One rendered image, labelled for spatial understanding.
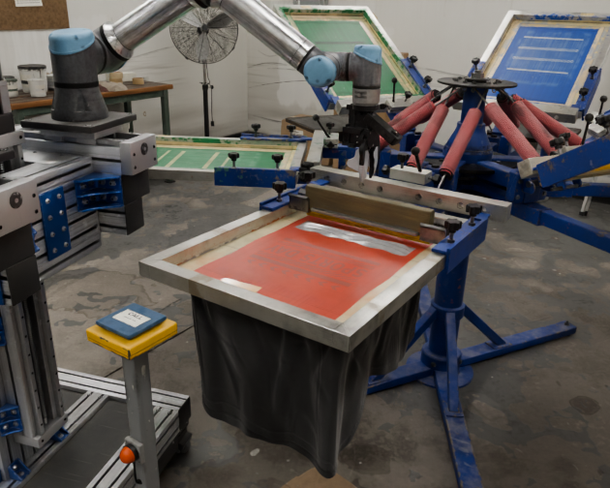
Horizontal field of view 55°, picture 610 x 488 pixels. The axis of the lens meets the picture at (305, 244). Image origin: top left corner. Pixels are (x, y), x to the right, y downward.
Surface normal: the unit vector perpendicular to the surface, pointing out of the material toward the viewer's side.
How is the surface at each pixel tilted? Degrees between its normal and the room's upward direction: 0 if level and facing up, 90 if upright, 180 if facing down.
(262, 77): 90
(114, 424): 0
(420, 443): 0
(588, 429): 0
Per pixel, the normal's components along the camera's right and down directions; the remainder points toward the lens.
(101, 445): 0.03, -0.92
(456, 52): -0.56, 0.30
